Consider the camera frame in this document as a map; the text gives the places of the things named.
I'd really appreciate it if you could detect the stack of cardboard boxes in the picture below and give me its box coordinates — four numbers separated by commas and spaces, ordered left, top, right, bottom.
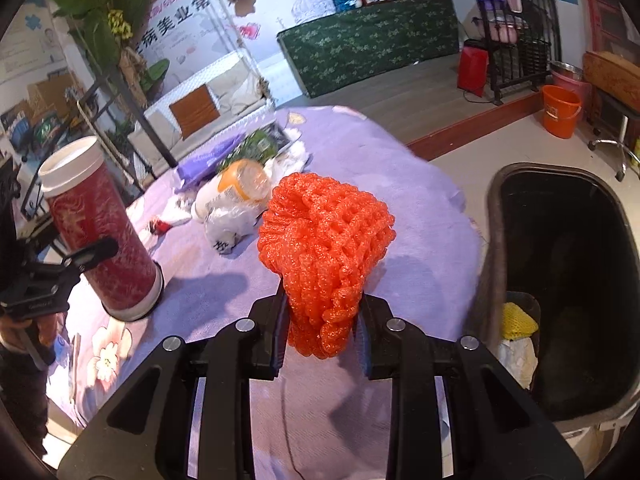
0, 72, 83, 161

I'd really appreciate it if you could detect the green patterned counter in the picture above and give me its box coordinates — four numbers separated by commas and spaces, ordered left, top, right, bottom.
276, 0, 461, 99

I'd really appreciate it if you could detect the black trash bin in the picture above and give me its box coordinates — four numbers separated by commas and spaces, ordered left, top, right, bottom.
467, 162, 640, 433

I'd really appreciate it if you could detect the black metal stand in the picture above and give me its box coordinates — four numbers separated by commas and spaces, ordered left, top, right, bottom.
75, 60, 181, 191

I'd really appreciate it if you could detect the orange foam fruit net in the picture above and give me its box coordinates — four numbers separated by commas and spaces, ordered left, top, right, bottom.
257, 172, 397, 360

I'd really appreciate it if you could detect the white bottle orange cap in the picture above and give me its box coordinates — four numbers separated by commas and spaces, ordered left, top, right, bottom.
195, 159, 273, 222

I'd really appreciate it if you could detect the person's left forearm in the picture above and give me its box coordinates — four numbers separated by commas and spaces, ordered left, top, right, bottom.
0, 345, 51, 461

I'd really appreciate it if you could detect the brown cushion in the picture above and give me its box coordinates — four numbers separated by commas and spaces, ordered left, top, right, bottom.
169, 85, 222, 140

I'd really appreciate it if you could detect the white plastic bag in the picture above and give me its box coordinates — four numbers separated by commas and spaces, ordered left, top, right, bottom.
205, 200, 267, 257

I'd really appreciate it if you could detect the pink plastic basin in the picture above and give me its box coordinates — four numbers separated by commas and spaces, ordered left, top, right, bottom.
487, 17, 523, 43

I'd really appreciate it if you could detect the white tissue wad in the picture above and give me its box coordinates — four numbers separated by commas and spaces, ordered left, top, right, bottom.
265, 140, 312, 182

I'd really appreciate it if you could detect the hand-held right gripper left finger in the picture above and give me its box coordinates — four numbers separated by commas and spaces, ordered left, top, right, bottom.
57, 292, 291, 480

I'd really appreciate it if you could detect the metal basin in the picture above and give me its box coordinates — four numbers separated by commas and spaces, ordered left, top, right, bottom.
549, 60, 585, 78

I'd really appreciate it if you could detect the yellow foam fruit net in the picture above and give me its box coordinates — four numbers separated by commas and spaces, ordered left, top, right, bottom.
501, 302, 540, 341

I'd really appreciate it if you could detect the white crumpled paper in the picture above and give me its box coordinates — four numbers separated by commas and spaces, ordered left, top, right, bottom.
495, 337, 538, 391

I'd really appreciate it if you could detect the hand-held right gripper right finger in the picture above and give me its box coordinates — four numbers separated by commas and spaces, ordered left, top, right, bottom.
352, 294, 586, 480

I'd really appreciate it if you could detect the black metal rack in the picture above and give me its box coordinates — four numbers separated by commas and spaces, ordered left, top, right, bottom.
475, 0, 563, 106

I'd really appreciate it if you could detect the green foil packet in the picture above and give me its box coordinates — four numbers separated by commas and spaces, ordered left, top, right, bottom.
220, 122, 296, 171

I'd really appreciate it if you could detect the chrome base stool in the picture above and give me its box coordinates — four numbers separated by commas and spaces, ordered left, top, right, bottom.
587, 92, 640, 182

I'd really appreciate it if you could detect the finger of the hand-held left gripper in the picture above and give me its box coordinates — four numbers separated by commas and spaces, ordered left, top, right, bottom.
47, 237, 119, 281

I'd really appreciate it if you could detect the white bench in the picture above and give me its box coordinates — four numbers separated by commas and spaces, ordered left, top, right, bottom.
127, 50, 276, 166

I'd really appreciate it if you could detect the orange bucket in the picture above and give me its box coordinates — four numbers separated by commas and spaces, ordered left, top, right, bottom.
541, 85, 583, 139

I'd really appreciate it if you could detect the red canister white lid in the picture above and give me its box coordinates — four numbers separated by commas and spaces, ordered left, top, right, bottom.
39, 136, 165, 322

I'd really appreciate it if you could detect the orange ornate box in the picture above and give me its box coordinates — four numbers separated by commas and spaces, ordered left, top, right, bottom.
582, 51, 640, 111

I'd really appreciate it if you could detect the red bag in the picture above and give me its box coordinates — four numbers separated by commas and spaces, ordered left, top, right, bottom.
457, 45, 489, 98

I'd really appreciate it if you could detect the red ladder shelf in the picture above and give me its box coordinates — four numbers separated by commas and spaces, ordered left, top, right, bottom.
575, 0, 640, 56

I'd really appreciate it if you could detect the purple plastic bag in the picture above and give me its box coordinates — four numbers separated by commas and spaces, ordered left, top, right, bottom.
175, 135, 243, 193

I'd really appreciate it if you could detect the person's left hand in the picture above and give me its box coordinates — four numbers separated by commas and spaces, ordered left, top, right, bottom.
0, 310, 58, 366

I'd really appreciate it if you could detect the pink bucket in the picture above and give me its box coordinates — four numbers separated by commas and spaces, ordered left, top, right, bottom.
550, 71, 593, 107

